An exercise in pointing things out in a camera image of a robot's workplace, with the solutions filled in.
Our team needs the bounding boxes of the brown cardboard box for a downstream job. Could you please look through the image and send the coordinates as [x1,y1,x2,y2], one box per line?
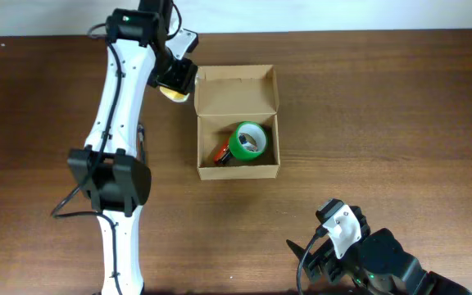
[194,65,280,180]

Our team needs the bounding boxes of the red black stapler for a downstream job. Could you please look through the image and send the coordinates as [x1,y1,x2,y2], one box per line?
[213,139,234,166]

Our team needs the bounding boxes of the small blue white box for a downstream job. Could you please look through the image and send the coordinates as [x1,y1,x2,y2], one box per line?
[238,134,258,152]

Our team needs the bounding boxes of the green tape roll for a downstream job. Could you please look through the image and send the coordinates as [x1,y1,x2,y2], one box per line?
[229,121,268,161]

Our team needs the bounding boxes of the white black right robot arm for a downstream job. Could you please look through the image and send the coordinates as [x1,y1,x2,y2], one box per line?
[286,198,472,295]

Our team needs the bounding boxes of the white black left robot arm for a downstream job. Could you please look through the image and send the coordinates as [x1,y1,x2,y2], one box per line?
[52,0,198,294]

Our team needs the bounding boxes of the black pen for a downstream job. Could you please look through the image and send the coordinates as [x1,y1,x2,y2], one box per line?
[137,123,147,165]

